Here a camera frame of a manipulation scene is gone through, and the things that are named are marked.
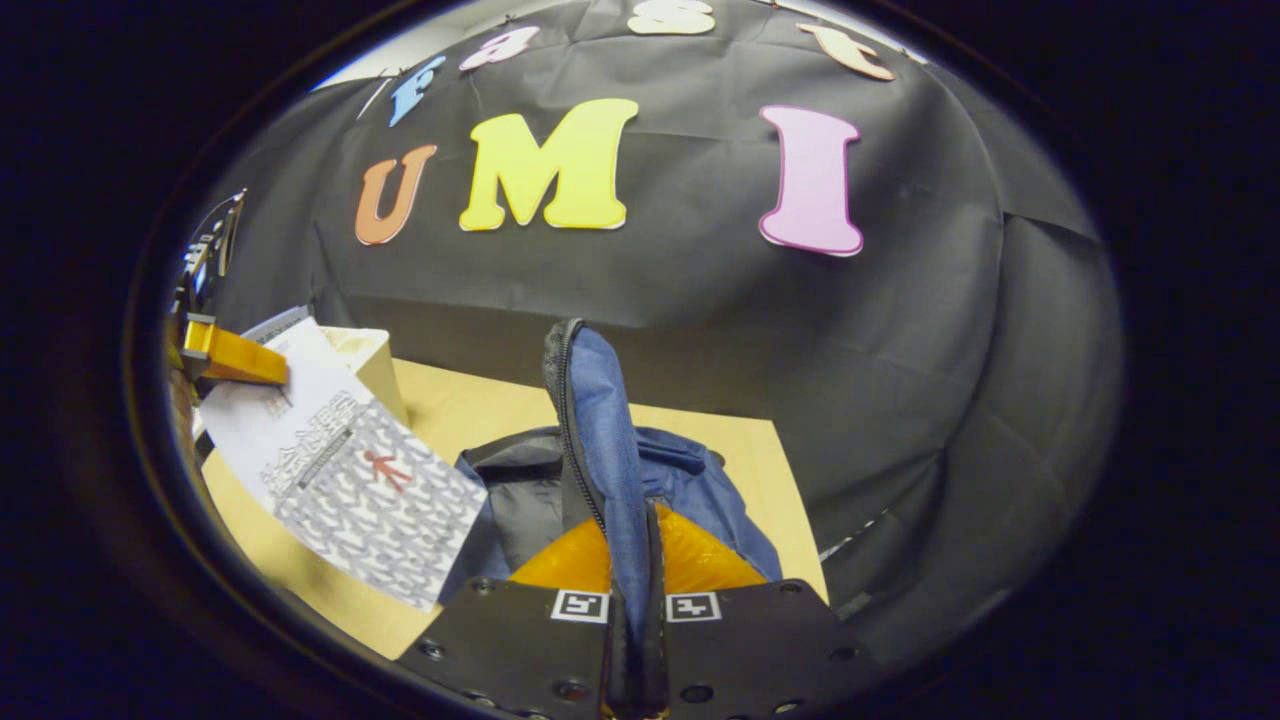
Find grey patterned cover book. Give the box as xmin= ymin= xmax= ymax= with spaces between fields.
xmin=198 ymin=305 xmax=489 ymax=613

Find black backdrop cloth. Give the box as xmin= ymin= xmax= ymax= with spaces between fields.
xmin=200 ymin=0 xmax=1126 ymax=671

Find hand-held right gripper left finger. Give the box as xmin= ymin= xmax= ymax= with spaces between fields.
xmin=395 ymin=503 xmax=613 ymax=720

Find cream plastic bookshelf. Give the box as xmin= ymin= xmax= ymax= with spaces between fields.
xmin=320 ymin=325 xmax=409 ymax=426

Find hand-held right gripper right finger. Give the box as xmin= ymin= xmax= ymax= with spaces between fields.
xmin=645 ymin=503 xmax=886 ymax=720

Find blue schoolbag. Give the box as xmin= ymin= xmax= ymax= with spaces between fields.
xmin=440 ymin=318 xmax=786 ymax=651

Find computer monitor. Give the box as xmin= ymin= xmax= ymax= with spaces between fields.
xmin=175 ymin=188 xmax=248 ymax=316

